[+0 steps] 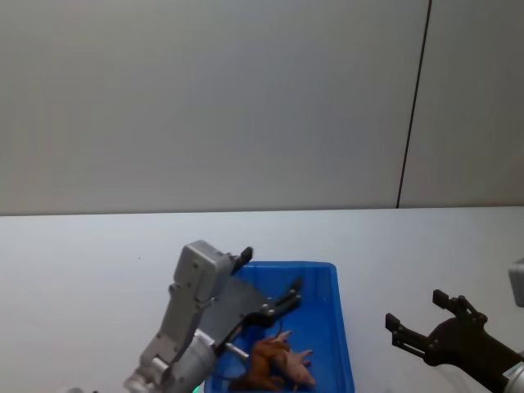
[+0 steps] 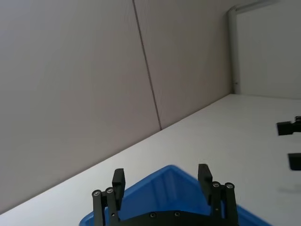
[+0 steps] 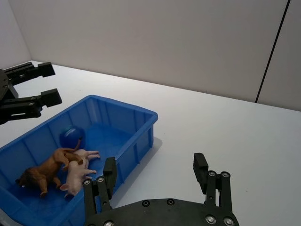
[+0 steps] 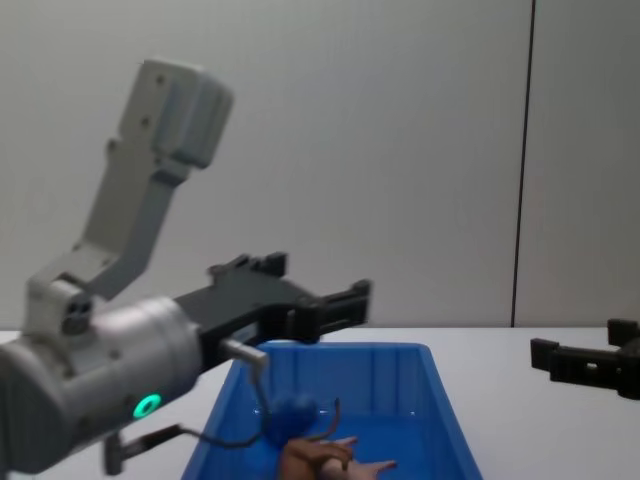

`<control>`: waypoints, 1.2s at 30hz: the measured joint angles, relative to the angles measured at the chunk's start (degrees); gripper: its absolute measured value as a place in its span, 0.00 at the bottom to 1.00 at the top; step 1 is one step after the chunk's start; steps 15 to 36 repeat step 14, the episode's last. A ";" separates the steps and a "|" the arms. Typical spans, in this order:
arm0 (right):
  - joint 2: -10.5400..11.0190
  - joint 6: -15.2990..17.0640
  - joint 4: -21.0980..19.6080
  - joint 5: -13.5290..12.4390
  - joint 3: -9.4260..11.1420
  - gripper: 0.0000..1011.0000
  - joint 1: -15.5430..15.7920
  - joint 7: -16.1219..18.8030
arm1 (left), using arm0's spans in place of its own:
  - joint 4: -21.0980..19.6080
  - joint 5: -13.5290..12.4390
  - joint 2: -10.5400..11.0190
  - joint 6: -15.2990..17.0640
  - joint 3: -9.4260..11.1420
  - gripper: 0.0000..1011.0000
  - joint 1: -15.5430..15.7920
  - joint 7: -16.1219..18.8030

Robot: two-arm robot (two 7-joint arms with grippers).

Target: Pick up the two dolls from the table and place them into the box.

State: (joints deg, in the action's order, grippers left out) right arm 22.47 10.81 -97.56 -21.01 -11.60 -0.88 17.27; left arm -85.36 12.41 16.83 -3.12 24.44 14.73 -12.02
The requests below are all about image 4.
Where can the pale pink rubber toy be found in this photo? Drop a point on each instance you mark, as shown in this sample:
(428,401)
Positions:
(365,470)

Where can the white table cloth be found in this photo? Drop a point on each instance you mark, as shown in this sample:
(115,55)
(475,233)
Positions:
(540,440)

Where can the blue round soft toy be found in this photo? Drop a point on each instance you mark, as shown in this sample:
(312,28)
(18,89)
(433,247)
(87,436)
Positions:
(292,417)

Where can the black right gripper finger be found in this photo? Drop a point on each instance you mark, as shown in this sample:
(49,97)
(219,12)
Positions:
(624,330)
(575,362)

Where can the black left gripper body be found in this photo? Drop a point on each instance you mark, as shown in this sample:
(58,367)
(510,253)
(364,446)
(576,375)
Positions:
(250,305)

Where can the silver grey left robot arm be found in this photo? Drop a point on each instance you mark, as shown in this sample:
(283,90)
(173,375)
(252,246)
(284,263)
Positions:
(125,345)

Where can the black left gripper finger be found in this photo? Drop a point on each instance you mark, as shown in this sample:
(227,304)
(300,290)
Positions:
(255,265)
(340,310)

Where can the blue plastic bin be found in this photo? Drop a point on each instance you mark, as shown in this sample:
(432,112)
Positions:
(390,390)

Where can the brown rubber toy creature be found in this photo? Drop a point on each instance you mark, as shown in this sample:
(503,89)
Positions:
(310,455)

